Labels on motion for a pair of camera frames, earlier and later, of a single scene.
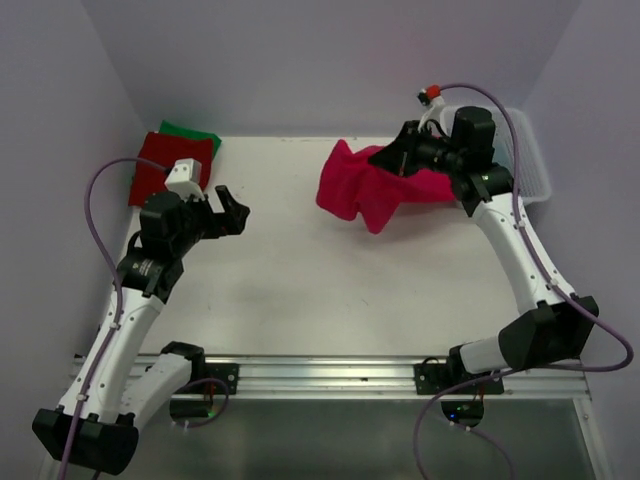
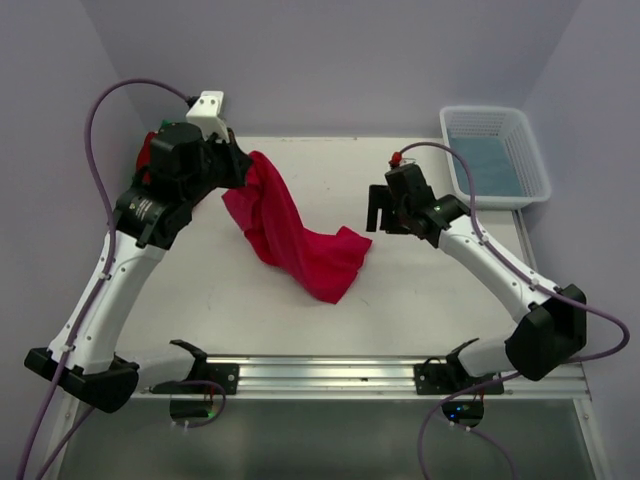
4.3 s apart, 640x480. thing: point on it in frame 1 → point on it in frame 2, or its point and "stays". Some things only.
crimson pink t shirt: (350, 183) → (324, 265)
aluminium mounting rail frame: (391, 377) stays
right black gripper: (400, 156) → (380, 198)
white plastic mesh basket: (533, 170) stays
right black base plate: (433, 379) stays
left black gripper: (218, 220) → (237, 159)
